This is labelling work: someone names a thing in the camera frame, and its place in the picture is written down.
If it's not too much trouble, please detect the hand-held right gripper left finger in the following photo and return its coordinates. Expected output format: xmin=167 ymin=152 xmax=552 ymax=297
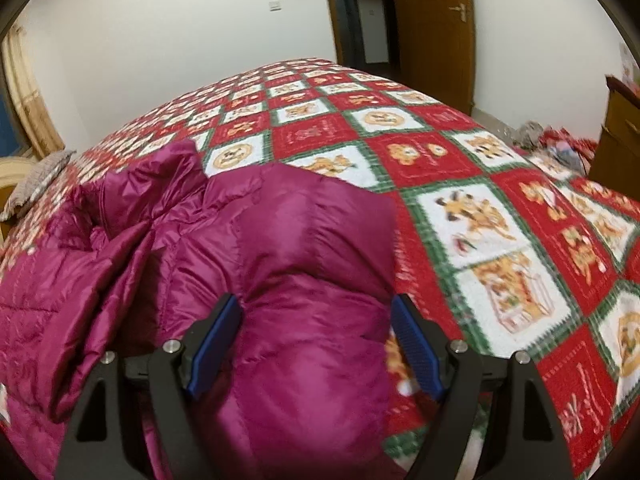
xmin=52 ymin=292 xmax=244 ymax=480

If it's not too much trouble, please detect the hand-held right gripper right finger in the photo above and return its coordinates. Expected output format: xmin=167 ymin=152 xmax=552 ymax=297
xmin=389 ymin=292 xmax=576 ymax=480

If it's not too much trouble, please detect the magenta down jacket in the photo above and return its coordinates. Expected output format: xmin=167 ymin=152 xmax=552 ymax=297
xmin=0 ymin=139 xmax=401 ymax=480

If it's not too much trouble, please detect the pile of clothes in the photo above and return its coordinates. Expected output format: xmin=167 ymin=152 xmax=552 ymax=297
xmin=510 ymin=122 xmax=598 ymax=172

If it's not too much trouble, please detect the red printed blanket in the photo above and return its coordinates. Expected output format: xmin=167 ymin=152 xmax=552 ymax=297
xmin=0 ymin=57 xmax=640 ymax=480

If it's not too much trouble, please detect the grey patterned pillow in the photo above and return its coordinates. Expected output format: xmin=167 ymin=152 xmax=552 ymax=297
xmin=0 ymin=150 xmax=77 ymax=222

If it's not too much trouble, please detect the cream wooden headboard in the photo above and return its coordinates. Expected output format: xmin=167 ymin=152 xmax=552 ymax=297
xmin=0 ymin=156 xmax=42 ymax=241

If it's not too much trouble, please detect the window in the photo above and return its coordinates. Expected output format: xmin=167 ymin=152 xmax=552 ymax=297
xmin=0 ymin=105 xmax=30 ymax=161

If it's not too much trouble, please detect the wooden cabinet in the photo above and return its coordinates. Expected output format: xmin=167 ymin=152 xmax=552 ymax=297
xmin=590 ymin=75 xmax=640 ymax=181

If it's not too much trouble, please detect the wooden door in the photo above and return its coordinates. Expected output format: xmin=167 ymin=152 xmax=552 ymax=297
xmin=387 ymin=0 xmax=476 ymax=116

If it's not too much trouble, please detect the beige patterned curtain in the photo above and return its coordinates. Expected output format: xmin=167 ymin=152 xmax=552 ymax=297
xmin=0 ymin=25 xmax=66 ymax=161

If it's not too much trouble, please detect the wooden door frame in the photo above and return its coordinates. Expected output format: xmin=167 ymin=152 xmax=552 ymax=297
xmin=320 ymin=0 xmax=366 ymax=66

